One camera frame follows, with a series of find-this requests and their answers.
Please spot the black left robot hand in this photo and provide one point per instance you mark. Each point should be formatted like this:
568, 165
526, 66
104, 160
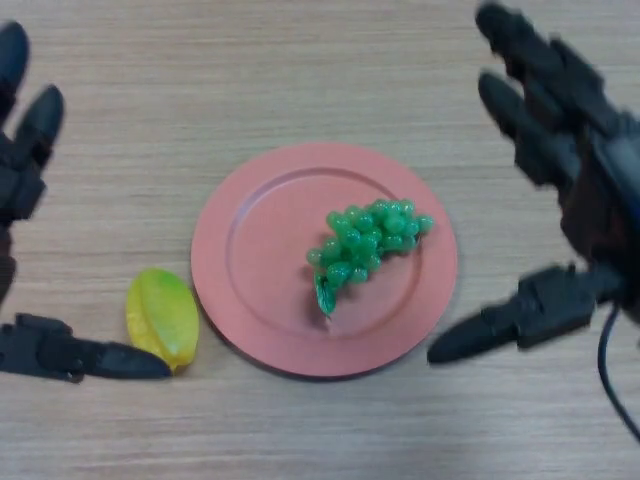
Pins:
50, 350

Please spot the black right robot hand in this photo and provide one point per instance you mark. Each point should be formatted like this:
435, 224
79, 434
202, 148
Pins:
600, 200

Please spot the green grape bunch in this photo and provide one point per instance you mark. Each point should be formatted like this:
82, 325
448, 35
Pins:
360, 240

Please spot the pink round plate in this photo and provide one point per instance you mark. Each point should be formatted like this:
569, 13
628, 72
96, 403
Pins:
260, 260

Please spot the yellow green starfruit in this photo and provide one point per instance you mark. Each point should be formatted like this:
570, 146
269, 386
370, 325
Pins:
165, 315

